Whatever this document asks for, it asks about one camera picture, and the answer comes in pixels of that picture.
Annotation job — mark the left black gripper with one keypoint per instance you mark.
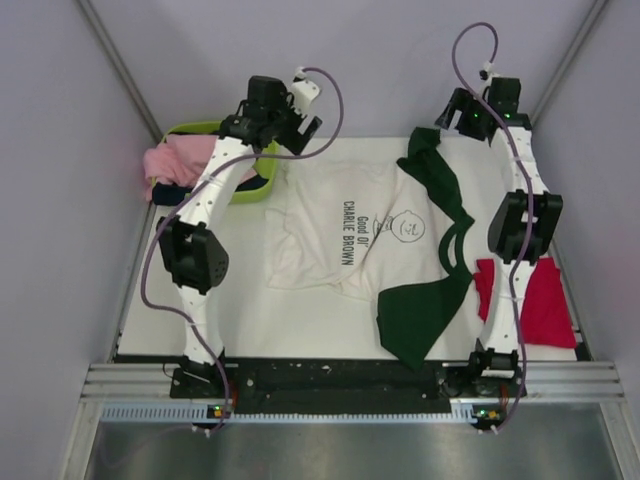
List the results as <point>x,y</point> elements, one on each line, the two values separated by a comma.
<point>294,141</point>

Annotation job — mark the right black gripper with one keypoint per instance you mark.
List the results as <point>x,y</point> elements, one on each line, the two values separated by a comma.
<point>455,103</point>

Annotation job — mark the white and green t-shirt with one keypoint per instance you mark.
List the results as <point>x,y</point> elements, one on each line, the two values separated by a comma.
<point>387,232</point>

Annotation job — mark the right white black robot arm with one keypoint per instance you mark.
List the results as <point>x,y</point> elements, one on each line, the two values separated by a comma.
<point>520,233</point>

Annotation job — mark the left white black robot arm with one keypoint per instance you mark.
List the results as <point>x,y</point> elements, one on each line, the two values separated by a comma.
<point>190,250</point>

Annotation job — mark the lime green plastic basin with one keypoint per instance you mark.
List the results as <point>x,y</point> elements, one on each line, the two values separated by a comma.
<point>257,184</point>

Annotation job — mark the pink t-shirt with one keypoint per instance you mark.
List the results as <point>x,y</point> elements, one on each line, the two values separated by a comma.
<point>179,160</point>

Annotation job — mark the navy blue t-shirt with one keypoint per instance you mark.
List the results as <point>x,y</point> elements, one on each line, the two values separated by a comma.
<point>169,195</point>

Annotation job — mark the folded red t-shirt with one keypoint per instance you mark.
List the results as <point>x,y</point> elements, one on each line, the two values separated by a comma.
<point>545,318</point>

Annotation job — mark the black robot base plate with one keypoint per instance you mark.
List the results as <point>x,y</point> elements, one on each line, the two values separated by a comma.
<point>374,386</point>

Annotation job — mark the grey slotted cable duct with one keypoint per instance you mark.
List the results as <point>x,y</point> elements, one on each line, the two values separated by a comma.
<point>210,414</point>

